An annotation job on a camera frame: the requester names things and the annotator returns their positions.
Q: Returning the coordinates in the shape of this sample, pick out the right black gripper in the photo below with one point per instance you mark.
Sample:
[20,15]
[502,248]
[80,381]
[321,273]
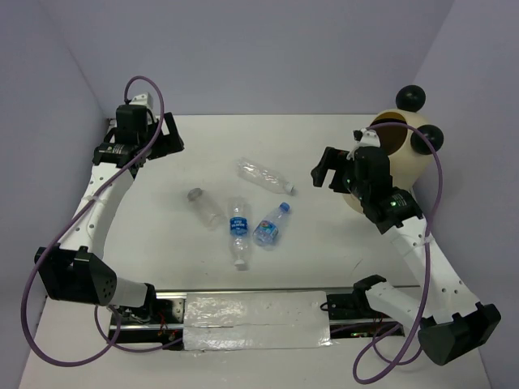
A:
[331,159]

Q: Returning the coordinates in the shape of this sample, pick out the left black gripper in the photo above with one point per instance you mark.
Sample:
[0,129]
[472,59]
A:
[176,143]

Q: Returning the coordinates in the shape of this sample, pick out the clear jar silver lid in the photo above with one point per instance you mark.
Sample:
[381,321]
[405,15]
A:
[205,207]

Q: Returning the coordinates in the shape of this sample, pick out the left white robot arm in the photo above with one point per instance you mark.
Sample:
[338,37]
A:
[74,270]

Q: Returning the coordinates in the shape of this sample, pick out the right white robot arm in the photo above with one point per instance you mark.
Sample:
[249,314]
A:
[452,321]

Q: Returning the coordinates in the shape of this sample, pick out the beige cat bin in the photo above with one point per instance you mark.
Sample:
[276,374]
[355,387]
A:
[408,154]

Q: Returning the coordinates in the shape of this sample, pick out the clear bottle white cap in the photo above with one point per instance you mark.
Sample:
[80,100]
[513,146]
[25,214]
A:
[264,177]

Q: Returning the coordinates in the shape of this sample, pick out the small bottle blue cap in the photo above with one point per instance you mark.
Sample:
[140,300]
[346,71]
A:
[268,232]

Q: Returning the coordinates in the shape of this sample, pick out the blue label crushed bottle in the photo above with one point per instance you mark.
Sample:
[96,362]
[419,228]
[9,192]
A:
[240,232]

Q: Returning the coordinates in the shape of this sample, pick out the silver foil base cover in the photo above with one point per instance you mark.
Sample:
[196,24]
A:
[240,321]

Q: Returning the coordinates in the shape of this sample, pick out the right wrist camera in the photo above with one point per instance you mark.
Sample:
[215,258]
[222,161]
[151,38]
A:
[365,138]

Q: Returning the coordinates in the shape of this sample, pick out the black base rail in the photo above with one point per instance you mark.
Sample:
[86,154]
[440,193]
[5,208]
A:
[164,329]

